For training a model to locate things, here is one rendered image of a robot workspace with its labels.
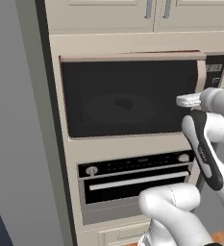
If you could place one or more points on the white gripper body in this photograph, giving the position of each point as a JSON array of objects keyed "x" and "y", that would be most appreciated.
[{"x": 187, "y": 100}]

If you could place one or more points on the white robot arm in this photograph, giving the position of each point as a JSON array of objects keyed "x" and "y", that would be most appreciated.
[{"x": 206, "y": 157}]

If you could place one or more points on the beige built-in microwave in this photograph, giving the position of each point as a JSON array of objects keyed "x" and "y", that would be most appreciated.
[{"x": 216, "y": 61}]

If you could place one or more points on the round microwave turntable plate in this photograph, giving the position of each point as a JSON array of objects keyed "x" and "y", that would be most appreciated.
[{"x": 116, "y": 110}]

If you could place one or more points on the cream cupboard door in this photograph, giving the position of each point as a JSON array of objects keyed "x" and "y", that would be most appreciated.
[
  {"x": 100, "y": 16},
  {"x": 200, "y": 16}
]

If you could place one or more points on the dark glass microwave door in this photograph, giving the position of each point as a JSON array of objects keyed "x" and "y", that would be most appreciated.
[{"x": 97, "y": 80}]

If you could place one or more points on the oven door with glass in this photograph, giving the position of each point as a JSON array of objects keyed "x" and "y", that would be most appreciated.
[{"x": 110, "y": 205}]

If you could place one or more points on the silver oven knob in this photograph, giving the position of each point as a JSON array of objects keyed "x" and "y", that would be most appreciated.
[
  {"x": 91, "y": 171},
  {"x": 183, "y": 158}
]

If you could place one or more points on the black built-in oven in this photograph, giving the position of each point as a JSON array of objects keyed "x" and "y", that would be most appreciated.
[{"x": 132, "y": 162}]

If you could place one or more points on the tall cream cabinet housing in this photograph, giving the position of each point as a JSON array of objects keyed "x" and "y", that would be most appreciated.
[{"x": 116, "y": 145}]

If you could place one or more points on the cream drawer front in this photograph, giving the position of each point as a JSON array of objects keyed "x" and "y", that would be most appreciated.
[{"x": 123, "y": 235}]

